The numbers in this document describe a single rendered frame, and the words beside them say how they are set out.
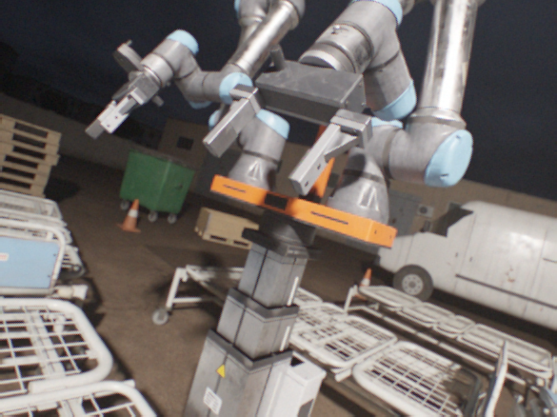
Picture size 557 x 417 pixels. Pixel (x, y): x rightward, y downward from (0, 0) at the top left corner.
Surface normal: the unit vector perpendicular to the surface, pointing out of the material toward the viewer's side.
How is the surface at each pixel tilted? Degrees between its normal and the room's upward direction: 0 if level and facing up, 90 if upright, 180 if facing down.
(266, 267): 90
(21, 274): 90
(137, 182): 94
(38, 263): 90
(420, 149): 100
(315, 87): 67
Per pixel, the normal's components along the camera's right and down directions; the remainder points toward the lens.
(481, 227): -0.49, -0.22
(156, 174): -0.32, -0.07
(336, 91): -0.26, -0.53
